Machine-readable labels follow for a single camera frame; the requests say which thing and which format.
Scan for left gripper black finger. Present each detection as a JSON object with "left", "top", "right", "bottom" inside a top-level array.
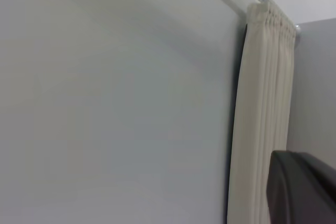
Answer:
[{"left": 266, "top": 150, "right": 336, "bottom": 224}]

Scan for cream pleated curtain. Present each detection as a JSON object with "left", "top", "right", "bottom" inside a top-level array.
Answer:
[{"left": 227, "top": 0, "right": 297, "bottom": 224}]

